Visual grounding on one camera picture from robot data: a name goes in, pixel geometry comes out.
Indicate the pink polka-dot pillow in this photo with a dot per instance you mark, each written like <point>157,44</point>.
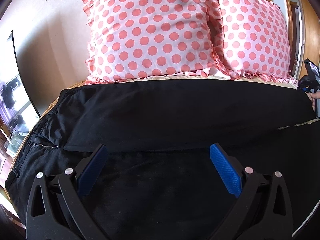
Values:
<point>133,39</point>
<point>251,39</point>

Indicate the left pink polka-dot pillow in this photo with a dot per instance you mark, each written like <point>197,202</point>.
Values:
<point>133,39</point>

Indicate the right pink polka-dot pillow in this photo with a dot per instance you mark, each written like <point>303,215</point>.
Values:
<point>251,39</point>

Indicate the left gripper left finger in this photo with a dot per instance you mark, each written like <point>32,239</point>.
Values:
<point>44,210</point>

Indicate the right hand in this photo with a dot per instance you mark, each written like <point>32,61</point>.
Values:
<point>314,97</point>

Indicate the black pants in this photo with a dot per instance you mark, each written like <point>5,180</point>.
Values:
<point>158,181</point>

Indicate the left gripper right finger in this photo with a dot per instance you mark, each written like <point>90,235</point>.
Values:
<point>262,209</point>

